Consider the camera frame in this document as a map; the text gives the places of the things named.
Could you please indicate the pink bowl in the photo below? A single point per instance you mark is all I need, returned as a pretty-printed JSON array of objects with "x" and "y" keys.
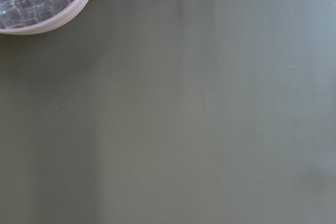
[{"x": 65, "y": 16}]

